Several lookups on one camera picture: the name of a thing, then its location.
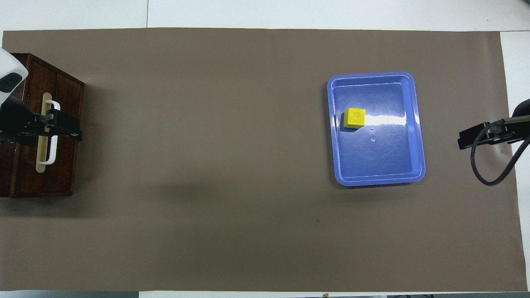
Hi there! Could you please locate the dark wooden drawer cabinet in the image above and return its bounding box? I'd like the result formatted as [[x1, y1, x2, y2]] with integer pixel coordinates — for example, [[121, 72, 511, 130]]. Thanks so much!
[[0, 53, 85, 198]]

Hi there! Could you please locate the blue plastic tray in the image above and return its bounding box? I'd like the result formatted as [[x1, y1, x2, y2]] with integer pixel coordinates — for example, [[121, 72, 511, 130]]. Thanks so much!
[[327, 72, 426, 187]]

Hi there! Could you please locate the wooden drawer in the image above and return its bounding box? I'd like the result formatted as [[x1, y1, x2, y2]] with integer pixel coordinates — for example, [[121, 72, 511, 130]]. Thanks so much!
[[10, 54, 58, 197]]

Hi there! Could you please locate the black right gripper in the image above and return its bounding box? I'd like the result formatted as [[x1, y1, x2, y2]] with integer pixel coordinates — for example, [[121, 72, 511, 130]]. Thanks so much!
[[458, 117, 530, 151]]

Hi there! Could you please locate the brown table mat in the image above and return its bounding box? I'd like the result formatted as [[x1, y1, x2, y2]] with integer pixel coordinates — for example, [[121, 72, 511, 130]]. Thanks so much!
[[0, 27, 528, 292]]

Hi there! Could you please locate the yellow cube block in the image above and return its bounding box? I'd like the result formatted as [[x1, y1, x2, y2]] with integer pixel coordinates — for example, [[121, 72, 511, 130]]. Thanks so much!
[[343, 108, 366, 130]]

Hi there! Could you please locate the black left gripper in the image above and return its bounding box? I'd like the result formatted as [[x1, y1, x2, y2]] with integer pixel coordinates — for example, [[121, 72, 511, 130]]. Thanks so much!
[[0, 98, 83, 146]]

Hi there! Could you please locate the white drawer handle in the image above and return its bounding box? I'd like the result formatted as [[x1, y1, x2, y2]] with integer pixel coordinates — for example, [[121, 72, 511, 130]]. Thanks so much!
[[39, 100, 61, 165]]

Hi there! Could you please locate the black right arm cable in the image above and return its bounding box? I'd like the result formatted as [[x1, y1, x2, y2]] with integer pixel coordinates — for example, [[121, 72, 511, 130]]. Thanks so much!
[[470, 123, 530, 186]]

